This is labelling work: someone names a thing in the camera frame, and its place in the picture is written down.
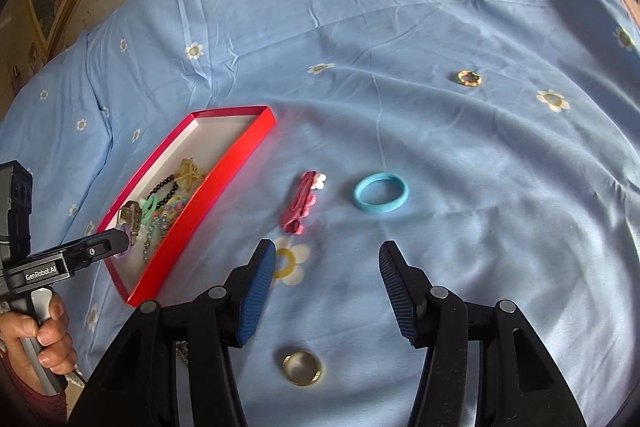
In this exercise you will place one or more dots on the person's left forearm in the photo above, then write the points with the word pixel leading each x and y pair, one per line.
pixel 35 407

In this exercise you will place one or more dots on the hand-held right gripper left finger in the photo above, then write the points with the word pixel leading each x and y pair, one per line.
pixel 257 292

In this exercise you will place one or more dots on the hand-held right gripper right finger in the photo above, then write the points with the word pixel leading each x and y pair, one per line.
pixel 400 292

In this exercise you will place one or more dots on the red cardboard box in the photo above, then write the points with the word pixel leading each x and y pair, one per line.
pixel 220 177

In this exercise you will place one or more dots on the yellow bow hair clip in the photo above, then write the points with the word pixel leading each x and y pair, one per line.
pixel 190 172

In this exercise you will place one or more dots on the pink hair clip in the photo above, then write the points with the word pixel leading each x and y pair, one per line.
pixel 299 207

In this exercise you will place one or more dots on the person's left hand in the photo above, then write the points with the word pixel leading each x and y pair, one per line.
pixel 57 347

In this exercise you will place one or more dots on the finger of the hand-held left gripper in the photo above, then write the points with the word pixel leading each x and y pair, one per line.
pixel 95 253
pixel 97 239

